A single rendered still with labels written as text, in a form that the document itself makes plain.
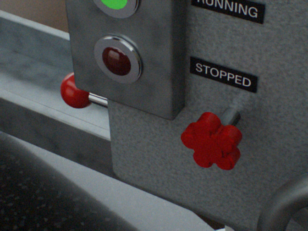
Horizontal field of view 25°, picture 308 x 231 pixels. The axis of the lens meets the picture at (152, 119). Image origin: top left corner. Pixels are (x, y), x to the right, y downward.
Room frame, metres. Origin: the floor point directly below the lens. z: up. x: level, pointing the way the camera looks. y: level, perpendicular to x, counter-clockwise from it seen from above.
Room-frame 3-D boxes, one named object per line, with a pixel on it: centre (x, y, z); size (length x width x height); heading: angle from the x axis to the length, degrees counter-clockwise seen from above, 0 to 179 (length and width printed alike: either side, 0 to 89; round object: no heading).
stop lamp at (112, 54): (0.36, 0.02, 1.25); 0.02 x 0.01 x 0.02; 60
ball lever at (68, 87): (0.44, 0.04, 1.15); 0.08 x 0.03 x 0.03; 60
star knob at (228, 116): (0.33, -0.04, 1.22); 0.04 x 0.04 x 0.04; 60
